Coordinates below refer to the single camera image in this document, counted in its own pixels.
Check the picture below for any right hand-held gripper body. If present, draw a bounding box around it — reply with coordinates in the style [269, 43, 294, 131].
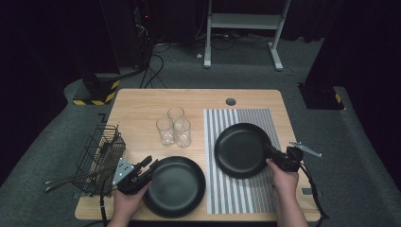
[272, 141, 323, 173]

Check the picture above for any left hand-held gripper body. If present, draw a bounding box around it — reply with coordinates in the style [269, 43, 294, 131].
[112, 157, 151, 196]

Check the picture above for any black plate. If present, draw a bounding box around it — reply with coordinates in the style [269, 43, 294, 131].
[214, 122, 272, 180]
[143, 155, 206, 219]

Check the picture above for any black wire cutlery basket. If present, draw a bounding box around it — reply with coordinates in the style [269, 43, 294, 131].
[75, 123, 127, 198]

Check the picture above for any person's right hand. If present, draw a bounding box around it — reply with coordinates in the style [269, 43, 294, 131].
[266, 158, 300, 197]

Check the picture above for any person's left hand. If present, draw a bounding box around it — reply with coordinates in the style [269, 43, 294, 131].
[110, 182, 151, 221]

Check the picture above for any grey tape piece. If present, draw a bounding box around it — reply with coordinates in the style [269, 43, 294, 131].
[302, 187, 323, 198]

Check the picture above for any clear drinking glass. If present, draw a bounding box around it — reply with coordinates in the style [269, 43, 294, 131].
[155, 117, 175, 147]
[166, 107, 185, 127]
[173, 117, 192, 148]

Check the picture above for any grey striped placemat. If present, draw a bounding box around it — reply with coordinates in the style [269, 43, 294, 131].
[202, 108, 287, 215]

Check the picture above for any black stand base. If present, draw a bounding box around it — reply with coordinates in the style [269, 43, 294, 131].
[297, 82, 345, 111]

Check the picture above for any black yellow striped base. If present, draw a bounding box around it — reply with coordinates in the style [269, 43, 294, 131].
[73, 73, 121, 107]

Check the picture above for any white metal stand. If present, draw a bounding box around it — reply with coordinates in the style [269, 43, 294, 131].
[203, 0, 291, 72]

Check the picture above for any dark equipment rack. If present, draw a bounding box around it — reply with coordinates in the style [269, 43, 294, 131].
[131, 0, 157, 69]

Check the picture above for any dark curtain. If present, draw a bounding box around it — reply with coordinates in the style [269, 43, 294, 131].
[0, 0, 121, 178]
[304, 0, 401, 178]

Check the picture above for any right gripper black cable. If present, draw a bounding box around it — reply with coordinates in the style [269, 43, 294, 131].
[299, 162, 330, 227]

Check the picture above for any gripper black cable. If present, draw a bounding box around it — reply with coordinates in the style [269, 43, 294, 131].
[299, 162, 330, 227]
[99, 169, 111, 227]

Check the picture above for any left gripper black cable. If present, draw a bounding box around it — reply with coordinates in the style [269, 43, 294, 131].
[99, 169, 111, 227]

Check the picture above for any black floor cable bundle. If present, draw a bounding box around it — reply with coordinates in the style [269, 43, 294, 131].
[138, 42, 168, 90]

